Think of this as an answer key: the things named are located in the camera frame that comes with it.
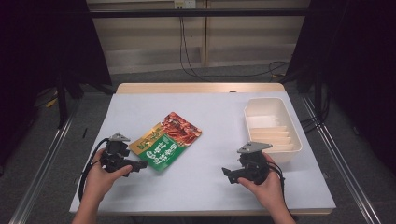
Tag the green and red snack packet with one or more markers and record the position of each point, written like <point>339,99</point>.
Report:
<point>166,141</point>

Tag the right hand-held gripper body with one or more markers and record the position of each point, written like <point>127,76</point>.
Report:
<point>253,163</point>

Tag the dark curtain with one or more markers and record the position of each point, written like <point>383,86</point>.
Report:
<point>43,46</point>
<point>358,62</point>

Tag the metal floor rail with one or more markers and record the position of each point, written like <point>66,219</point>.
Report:
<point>40,168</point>
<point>339,161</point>

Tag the white table cover sheet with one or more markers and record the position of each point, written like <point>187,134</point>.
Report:
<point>202,186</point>

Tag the white plastic bin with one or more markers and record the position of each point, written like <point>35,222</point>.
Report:
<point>271,127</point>

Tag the white wall power outlet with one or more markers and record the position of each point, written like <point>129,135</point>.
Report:
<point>185,3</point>

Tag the black metal stand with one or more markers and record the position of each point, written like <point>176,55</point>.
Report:
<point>317,93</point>
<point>63,99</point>

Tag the person's left hand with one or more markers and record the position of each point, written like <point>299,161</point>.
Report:
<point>99,180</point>

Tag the person's right hand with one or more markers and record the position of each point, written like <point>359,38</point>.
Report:
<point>267,189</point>

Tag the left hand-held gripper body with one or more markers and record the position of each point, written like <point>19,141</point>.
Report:
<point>114,152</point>

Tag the black horizontal frame bar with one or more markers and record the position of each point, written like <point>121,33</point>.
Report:
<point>199,12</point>

